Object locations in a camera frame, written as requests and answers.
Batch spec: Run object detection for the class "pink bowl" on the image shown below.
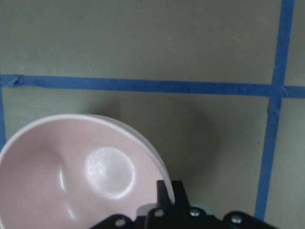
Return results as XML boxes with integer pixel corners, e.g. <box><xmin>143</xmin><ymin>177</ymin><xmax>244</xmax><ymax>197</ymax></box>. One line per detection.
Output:
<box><xmin>0</xmin><ymin>114</ymin><xmax>175</xmax><ymax>229</ymax></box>

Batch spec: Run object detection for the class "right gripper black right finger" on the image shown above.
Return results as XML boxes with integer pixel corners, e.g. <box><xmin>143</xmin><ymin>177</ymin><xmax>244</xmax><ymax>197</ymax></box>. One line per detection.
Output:
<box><xmin>172</xmin><ymin>180</ymin><xmax>190</xmax><ymax>210</ymax></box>

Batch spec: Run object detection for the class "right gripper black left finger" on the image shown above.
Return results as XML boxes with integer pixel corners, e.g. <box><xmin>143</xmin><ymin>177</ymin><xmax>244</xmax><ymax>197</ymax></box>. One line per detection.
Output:
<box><xmin>156</xmin><ymin>180</ymin><xmax>172</xmax><ymax>208</ymax></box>

